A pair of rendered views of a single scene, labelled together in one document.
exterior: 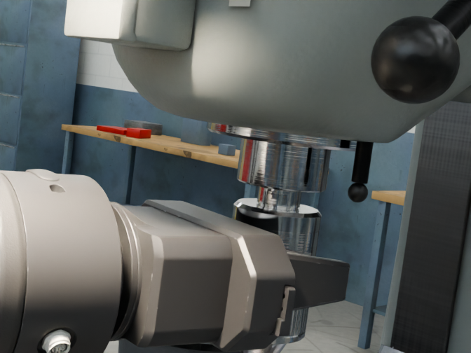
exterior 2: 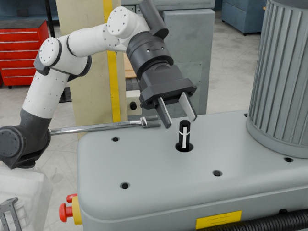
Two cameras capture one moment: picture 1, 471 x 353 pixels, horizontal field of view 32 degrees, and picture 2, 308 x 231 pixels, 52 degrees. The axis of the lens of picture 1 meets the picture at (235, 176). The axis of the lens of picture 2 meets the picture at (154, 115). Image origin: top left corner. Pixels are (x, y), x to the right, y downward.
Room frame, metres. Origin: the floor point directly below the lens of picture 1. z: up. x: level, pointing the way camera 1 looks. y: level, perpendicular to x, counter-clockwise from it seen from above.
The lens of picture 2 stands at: (-0.04, -0.26, 2.28)
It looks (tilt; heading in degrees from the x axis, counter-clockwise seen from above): 31 degrees down; 33
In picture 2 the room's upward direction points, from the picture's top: 1 degrees counter-clockwise
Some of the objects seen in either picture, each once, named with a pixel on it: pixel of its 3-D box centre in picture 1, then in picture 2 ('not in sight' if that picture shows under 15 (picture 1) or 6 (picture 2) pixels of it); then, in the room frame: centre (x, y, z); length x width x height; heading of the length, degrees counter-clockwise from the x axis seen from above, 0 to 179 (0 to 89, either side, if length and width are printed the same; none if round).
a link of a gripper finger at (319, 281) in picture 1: (303, 284); not in sight; (0.40, -0.04, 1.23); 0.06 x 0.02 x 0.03; 125
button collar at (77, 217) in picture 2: not in sight; (78, 210); (0.27, 0.14, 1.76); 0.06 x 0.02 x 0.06; 45
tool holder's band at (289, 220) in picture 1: (277, 214); not in sight; (0.43, -0.02, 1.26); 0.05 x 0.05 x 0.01
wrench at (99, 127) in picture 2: not in sight; (106, 126); (0.40, 0.16, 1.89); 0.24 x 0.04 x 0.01; 134
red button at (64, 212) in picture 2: not in sight; (67, 212); (0.25, 0.15, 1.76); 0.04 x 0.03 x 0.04; 45
